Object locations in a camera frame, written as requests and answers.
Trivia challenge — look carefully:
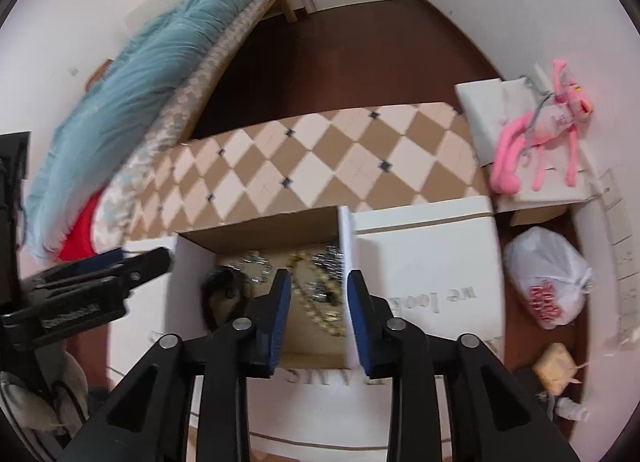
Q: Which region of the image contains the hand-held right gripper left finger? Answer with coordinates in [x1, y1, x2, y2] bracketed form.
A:
[62, 269, 293, 462]

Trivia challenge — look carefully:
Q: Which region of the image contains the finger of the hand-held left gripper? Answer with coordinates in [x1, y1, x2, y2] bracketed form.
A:
[34, 249, 125, 284]
[116, 246, 174, 294]

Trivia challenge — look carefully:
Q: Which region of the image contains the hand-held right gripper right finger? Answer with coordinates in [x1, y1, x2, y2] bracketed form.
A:
[346, 269, 581, 462]

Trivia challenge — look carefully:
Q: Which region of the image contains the wooden bead bracelet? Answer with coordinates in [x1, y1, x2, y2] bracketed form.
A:
[285, 251, 346, 338]

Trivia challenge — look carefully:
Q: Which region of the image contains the cardboard box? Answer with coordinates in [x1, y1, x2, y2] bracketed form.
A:
[172, 205, 361, 373]

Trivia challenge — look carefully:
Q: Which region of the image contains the thick silver chain bracelet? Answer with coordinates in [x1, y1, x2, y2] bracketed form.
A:
[227, 249, 273, 285]

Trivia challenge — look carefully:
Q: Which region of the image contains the black smartwatch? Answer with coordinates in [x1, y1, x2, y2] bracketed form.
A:
[200, 267, 251, 330]

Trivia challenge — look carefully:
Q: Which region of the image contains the thin silver necklace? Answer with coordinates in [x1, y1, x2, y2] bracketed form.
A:
[312, 242, 346, 275]

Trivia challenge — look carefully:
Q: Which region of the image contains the red blanket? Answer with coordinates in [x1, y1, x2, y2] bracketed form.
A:
[57, 192, 108, 263]

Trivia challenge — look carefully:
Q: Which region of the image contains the grey cloth bundle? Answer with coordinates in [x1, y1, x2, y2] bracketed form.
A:
[0, 342, 93, 449]

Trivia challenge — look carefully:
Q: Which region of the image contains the checkered printed tablecloth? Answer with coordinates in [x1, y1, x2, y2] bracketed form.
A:
[107, 102, 506, 462]

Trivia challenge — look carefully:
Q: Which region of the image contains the light blue duvet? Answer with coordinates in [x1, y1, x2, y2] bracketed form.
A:
[22, 0, 290, 263]

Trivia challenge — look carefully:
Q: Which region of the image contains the bed with patterned mattress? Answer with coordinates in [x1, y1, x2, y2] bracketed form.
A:
[92, 0, 271, 243]

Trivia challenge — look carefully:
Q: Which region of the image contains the white plastic bag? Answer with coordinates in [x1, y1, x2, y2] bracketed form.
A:
[502, 226, 597, 330]

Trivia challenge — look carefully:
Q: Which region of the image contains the yellow packet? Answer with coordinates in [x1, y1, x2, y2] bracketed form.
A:
[532, 343, 576, 393]

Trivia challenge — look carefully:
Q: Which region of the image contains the small white bottle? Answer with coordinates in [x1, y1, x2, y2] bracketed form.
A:
[555, 397, 591, 423]

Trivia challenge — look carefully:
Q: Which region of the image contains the white cardboard carton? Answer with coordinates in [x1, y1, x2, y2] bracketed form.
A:
[492, 65, 603, 227]

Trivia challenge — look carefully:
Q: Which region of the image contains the white flat box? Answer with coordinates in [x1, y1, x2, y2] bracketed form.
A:
[454, 78, 507, 168]

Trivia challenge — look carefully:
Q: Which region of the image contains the pink plush toy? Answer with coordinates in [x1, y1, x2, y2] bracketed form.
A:
[489, 59, 596, 195]

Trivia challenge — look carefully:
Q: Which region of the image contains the wooden bed leg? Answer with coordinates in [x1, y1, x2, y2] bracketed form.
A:
[272, 0, 299, 23]

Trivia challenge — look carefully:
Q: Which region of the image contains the white wall socket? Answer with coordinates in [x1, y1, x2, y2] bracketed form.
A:
[619, 279, 640, 318]
[612, 237, 637, 280]

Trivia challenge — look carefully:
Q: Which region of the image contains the white wall switch plate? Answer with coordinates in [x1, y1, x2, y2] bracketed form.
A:
[597, 169, 626, 208]

